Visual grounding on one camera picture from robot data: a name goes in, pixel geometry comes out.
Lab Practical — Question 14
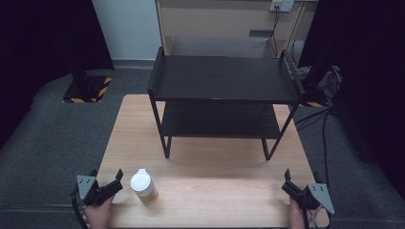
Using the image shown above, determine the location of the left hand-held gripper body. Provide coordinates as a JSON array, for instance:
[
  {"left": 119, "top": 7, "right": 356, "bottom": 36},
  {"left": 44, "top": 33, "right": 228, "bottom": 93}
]
[{"left": 75, "top": 175, "right": 124, "bottom": 207}]

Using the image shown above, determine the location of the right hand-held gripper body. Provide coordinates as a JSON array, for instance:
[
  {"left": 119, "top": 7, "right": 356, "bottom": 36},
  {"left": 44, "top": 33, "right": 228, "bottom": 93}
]
[{"left": 281, "top": 180, "right": 336, "bottom": 216}]

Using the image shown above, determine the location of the beige cup with white lid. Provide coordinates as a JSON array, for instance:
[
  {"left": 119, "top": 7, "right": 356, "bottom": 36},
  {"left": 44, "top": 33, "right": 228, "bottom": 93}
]
[{"left": 129, "top": 168, "right": 160, "bottom": 206}]

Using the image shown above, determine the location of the person's left hand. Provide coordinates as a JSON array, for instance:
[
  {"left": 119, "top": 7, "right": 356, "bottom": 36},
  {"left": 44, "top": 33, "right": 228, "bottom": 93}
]
[{"left": 82, "top": 196, "right": 115, "bottom": 229}]

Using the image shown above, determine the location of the person's right hand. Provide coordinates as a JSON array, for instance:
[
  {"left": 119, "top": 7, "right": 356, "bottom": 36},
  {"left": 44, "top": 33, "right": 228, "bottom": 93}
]
[{"left": 288, "top": 196, "right": 320, "bottom": 229}]

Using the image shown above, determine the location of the black stand base striped edge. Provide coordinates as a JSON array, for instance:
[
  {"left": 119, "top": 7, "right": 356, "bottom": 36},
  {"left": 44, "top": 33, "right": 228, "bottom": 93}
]
[{"left": 62, "top": 73, "right": 114, "bottom": 105}]

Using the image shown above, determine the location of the dark curtain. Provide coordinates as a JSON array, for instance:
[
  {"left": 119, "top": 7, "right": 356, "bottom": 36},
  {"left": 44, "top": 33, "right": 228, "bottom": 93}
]
[
  {"left": 298, "top": 0, "right": 405, "bottom": 201},
  {"left": 0, "top": 0, "right": 116, "bottom": 149}
]

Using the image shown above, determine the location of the black two-tier rack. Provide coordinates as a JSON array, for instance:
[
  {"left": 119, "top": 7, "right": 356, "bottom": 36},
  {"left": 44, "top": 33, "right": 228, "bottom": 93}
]
[{"left": 146, "top": 46, "right": 307, "bottom": 161}]

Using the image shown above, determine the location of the light wooden cabinet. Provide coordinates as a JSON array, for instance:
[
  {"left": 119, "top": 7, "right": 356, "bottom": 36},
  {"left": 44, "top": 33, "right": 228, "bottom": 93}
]
[{"left": 155, "top": 0, "right": 320, "bottom": 60}]

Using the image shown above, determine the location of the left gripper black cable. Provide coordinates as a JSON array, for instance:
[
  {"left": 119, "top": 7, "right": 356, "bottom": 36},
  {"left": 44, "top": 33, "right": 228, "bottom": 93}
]
[{"left": 71, "top": 185, "right": 91, "bottom": 229}]

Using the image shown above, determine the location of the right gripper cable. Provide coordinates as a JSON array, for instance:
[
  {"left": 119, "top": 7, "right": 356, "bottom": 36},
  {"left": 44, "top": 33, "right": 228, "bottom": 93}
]
[{"left": 301, "top": 203, "right": 332, "bottom": 229}]

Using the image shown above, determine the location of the black floor cable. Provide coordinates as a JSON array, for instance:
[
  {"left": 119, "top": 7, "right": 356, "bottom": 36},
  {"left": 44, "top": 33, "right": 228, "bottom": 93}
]
[{"left": 293, "top": 106, "right": 336, "bottom": 192}]

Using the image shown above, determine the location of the black socket cable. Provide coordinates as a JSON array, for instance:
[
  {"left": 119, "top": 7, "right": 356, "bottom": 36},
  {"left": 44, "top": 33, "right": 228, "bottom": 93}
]
[{"left": 268, "top": 5, "right": 282, "bottom": 57}]

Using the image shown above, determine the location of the white wall socket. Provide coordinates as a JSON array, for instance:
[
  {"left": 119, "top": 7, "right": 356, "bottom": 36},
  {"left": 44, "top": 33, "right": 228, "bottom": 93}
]
[{"left": 268, "top": 0, "right": 296, "bottom": 13}]

